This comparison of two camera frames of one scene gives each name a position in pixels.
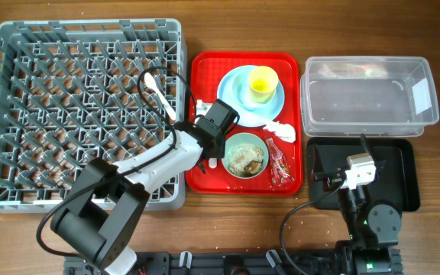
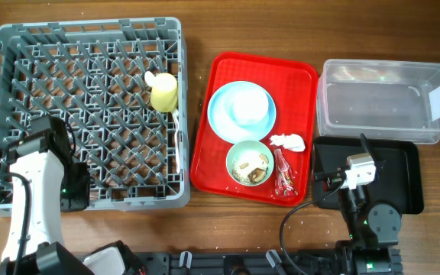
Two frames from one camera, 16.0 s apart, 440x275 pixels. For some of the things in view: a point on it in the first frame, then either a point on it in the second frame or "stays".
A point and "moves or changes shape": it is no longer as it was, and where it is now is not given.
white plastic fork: x=212 y=162 moves or changes shape
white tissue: x=284 y=131 to x=293 y=142
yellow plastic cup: x=263 y=83 to x=163 y=92
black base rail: x=241 y=262 stays
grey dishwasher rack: x=59 y=95 stays
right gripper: x=319 y=176 stays
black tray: x=396 y=181 stays
